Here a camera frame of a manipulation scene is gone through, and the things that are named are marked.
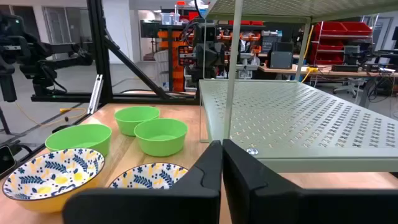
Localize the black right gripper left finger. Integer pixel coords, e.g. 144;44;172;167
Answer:
62;139;223;224

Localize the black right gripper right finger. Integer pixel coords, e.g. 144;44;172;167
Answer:
222;139;398;224

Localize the yellow bowl with floral pattern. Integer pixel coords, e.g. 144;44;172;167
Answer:
2;147;106;213
108;162;190;190

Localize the orange parts bin rack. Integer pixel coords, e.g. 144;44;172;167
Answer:
157;29;195;93

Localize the white mesh basket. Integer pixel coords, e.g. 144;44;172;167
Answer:
153;49;170;91

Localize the clear plastic container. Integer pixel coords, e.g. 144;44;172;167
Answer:
160;12;182;26

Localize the black box case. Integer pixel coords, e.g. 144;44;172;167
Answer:
269;42;295;70

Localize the pale green perforated metal shelf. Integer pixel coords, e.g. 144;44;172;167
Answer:
198;0;398;174

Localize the wide green plastic bowl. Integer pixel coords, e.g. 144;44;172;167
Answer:
45;123;113;157

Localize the red bin rack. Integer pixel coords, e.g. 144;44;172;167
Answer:
309;21;374;66

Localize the silver aluminium bar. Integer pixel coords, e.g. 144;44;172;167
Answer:
87;73;104;115

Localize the long wooden table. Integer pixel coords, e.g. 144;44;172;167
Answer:
257;63;398;78

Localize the office chair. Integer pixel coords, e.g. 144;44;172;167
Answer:
332;77;366;98

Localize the yellow hanging cable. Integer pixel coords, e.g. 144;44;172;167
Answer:
300;24;320;83

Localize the yellow floor cable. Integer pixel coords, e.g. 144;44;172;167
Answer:
14;101;88;128

